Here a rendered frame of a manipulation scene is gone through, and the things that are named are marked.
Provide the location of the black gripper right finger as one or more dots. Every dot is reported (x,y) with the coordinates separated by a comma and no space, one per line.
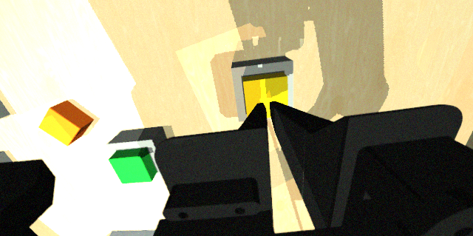
(321,154)

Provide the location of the green button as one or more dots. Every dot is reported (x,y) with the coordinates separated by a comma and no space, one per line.
(132,154)

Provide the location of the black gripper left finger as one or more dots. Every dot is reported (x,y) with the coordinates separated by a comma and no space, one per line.
(223,155)

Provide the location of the yellow button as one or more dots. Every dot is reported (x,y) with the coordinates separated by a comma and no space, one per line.
(262,80)

